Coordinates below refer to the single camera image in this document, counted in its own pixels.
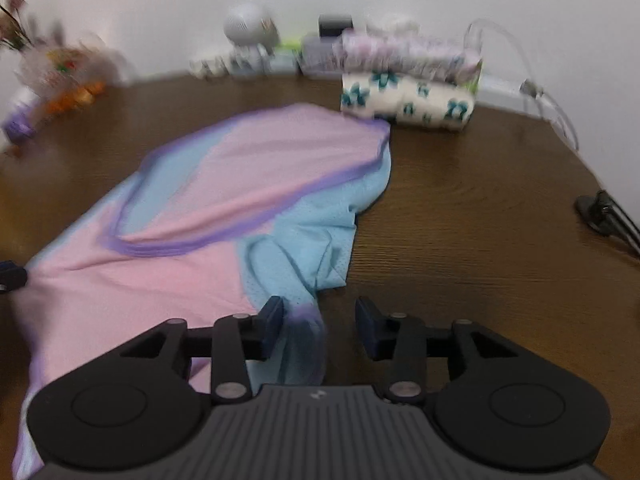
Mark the pink and blue mesh garment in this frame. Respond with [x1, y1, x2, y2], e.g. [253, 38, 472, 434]
[12, 102, 393, 480]

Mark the purple tissue box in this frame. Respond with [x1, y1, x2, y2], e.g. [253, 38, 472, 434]
[1, 86, 46, 146]

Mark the plastic bag of snacks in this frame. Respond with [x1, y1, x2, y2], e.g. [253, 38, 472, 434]
[17, 34, 122, 117]

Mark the cream floral folded cloth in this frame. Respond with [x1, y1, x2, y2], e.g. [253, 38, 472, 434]
[341, 73, 475, 131]

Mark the pink artificial flowers vase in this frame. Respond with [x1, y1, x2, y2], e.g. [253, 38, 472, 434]
[1, 0, 64, 55]

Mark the white power strip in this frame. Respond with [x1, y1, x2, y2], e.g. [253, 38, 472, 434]
[476, 74, 526, 113]

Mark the white small clips row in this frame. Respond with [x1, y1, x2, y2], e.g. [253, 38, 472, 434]
[189, 55, 230, 79]

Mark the green small box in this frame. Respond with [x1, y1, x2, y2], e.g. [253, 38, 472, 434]
[268, 39, 302, 75]

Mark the pink floral folded cloth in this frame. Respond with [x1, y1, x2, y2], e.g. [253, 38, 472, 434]
[332, 20, 483, 86]

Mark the grey tin box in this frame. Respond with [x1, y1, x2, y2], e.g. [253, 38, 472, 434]
[298, 35, 342, 79]

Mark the white astronaut figurine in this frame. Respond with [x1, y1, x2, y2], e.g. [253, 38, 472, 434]
[224, 3, 280, 76]

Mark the small black box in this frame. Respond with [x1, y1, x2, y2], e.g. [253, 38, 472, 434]
[318, 14, 354, 38]

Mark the white cable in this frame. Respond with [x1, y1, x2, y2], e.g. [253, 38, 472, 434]
[464, 18, 582, 152]

